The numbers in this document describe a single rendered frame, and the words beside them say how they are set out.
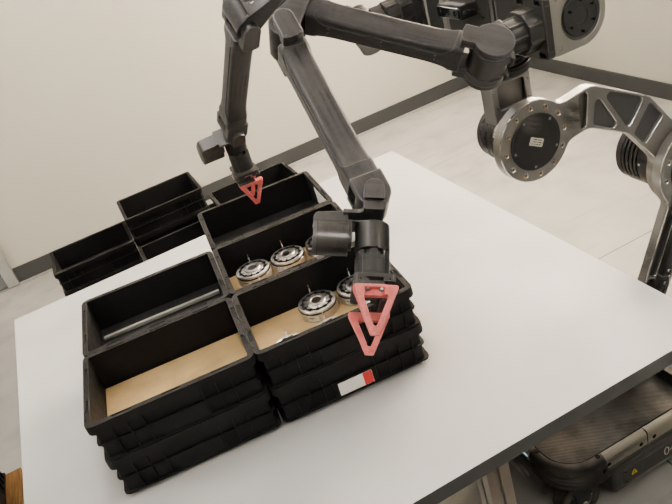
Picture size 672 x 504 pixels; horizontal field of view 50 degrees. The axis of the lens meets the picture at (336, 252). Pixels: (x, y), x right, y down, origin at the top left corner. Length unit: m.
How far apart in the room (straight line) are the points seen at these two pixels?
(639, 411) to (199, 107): 3.44
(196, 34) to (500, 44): 3.54
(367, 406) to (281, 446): 0.22
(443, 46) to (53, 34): 3.50
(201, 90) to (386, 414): 3.42
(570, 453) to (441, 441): 0.64
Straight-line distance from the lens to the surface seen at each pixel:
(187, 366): 1.88
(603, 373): 1.72
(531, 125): 1.74
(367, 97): 5.24
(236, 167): 1.96
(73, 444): 2.08
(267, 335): 1.86
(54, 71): 4.67
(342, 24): 1.40
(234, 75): 1.71
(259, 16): 1.58
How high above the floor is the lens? 1.86
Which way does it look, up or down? 29 degrees down
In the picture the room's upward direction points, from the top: 18 degrees counter-clockwise
